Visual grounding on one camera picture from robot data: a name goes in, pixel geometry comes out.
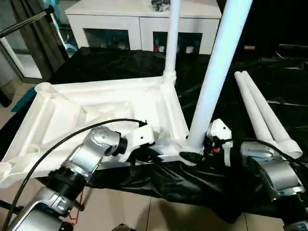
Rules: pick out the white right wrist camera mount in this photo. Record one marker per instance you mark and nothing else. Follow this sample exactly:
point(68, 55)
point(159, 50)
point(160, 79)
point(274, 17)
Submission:
point(220, 130)

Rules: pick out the clear bag of black parts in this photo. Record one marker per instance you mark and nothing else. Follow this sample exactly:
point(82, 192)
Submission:
point(161, 5)

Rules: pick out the white plastic table leg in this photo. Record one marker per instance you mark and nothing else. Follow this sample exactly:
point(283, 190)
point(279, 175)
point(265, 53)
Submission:
point(250, 103)
point(216, 72)
point(269, 113)
point(172, 36)

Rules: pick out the blue flat board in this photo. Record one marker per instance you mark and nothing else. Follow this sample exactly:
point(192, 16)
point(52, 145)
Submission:
point(24, 99)

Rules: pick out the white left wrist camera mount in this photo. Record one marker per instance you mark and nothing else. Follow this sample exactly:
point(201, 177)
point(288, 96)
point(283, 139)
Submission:
point(142, 137)

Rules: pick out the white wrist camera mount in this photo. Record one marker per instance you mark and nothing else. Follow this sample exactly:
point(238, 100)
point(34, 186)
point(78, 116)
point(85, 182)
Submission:
point(220, 130)
point(142, 137)

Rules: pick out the dark metal rod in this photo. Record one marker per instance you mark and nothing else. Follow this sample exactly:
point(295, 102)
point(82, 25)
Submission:
point(293, 46)

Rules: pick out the black folding table frame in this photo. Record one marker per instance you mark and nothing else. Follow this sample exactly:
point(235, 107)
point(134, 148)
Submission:
point(48, 209)

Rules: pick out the white cabinet with glass doors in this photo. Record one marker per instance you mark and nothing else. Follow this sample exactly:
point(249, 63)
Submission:
point(108, 21)

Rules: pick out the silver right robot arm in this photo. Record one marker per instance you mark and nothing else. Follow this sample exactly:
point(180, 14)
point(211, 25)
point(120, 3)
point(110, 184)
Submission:
point(276, 168)

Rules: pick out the black plastic mat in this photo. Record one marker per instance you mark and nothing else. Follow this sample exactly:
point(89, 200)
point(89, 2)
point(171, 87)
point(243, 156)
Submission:
point(180, 180)

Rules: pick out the white plastic table top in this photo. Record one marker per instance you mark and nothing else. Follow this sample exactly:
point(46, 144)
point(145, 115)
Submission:
point(60, 115)

